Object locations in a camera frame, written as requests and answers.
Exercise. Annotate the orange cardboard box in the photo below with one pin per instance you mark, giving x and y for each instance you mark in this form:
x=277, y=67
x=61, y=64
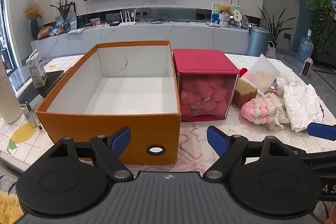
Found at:
x=92, y=129

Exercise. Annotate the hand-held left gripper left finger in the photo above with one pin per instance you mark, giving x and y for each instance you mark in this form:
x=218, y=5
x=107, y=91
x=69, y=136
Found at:
x=121, y=138

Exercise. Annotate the marble television console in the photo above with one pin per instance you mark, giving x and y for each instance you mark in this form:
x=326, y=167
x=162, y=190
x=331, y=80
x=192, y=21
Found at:
x=157, y=37

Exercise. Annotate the blue grey trash can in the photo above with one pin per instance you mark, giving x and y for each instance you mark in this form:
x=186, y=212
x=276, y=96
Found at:
x=257, y=41

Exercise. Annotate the loose papers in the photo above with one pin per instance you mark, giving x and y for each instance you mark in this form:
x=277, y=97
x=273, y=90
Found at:
x=77, y=30

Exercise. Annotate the bushy green plant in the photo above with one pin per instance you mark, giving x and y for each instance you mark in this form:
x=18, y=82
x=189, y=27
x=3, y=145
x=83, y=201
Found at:
x=319, y=11

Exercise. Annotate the dried flowers in dark vase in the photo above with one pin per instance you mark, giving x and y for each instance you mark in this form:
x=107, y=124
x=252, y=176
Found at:
x=34, y=29

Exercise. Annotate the printed picture card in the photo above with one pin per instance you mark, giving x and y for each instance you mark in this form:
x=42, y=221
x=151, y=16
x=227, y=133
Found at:
x=215, y=10

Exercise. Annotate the white tumbler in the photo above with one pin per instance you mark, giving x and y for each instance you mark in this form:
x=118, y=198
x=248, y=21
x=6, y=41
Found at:
x=9, y=98

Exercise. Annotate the teddy bear bouquet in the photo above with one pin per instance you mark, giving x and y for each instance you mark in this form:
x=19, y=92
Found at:
x=225, y=15

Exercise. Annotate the snack bags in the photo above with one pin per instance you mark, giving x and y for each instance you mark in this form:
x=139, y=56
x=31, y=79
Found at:
x=56, y=29

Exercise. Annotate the grey metal clip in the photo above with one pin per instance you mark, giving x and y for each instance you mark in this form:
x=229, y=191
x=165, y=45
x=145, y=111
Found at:
x=31, y=115

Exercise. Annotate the milk carton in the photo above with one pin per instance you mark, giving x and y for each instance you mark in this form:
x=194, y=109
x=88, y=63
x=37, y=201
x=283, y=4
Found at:
x=36, y=71

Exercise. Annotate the pink white crochet pouch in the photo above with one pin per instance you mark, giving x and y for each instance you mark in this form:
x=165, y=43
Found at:
x=256, y=109

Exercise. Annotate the golden ornament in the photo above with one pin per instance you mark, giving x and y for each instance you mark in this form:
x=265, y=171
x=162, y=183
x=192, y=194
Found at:
x=44, y=32

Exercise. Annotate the white router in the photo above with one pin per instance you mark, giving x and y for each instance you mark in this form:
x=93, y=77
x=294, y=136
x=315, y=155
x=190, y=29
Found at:
x=127, y=23

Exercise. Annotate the brown loaf-shaped sponge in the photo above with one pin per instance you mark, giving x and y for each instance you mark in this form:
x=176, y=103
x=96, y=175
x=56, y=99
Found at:
x=245, y=92

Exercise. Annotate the yellow fluffy rug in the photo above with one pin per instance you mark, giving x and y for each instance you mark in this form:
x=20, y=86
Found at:
x=9, y=207

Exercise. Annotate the lemon print table mat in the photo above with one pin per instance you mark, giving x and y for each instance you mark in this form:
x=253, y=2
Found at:
x=23, y=140

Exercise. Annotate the long-leaf potted plant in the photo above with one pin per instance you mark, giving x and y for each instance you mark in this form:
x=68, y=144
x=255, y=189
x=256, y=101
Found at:
x=275, y=29

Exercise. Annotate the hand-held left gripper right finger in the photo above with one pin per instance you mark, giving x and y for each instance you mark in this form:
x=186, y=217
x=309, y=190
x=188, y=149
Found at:
x=216, y=138

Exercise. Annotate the pile of pink soft puffs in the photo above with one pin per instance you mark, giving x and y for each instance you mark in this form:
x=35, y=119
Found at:
x=202, y=92

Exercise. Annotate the white plastic bag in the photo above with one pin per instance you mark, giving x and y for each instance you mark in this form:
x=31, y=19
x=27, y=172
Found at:
x=302, y=106

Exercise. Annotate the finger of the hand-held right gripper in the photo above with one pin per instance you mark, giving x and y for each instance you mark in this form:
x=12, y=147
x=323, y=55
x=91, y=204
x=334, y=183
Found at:
x=320, y=162
x=321, y=131

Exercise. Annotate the pink photo card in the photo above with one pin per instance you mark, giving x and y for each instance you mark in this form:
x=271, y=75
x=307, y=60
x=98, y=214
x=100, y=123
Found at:
x=95, y=22

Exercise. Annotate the white pink lace tablecloth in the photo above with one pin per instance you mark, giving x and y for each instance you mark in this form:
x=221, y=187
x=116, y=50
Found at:
x=262, y=140

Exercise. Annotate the small pink standing device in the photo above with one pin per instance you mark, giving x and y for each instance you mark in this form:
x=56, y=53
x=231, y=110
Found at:
x=307, y=67

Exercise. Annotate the large water bottle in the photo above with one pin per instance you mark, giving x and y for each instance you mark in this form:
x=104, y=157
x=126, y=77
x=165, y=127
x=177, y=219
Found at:
x=305, y=49

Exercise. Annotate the dark cabinet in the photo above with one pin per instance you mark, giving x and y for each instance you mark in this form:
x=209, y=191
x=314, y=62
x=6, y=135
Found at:
x=329, y=43

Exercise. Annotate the red storage box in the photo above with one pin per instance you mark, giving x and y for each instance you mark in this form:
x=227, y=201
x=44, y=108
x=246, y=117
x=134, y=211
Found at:
x=199, y=61

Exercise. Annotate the glass sliding door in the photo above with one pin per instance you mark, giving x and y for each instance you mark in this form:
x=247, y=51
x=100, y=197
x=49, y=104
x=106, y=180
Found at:
x=5, y=16

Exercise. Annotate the green plant in glass vase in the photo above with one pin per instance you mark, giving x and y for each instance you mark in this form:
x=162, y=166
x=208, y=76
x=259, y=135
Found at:
x=64, y=8

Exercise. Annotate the woven basket bag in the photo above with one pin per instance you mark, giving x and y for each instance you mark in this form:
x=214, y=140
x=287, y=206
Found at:
x=271, y=52

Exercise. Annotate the small black device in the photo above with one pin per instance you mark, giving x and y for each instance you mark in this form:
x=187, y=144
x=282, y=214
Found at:
x=114, y=24

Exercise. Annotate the black notebook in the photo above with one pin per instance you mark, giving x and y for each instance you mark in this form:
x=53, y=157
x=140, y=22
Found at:
x=50, y=79

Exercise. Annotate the wall socket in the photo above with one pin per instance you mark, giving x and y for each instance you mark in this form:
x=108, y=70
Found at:
x=287, y=36

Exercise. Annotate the flat book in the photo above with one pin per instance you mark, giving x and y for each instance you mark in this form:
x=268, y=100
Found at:
x=213, y=25

